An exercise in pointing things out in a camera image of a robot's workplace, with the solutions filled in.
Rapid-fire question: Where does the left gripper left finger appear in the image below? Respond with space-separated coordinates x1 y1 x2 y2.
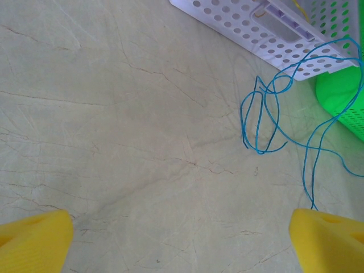
0 209 74 273

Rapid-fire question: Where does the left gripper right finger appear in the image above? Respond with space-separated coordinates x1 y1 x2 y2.
288 208 364 273

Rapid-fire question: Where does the thin blue cable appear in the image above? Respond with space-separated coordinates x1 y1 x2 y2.
240 75 294 155
302 36 364 211
264 53 364 177

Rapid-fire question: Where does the green plastic mesh basket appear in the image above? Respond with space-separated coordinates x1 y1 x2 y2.
301 0 364 142

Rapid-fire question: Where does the thin yellow cable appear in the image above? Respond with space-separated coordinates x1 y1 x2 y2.
292 0 311 22

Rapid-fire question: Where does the purple perforated plastic basket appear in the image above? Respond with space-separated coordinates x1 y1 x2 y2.
169 0 359 82

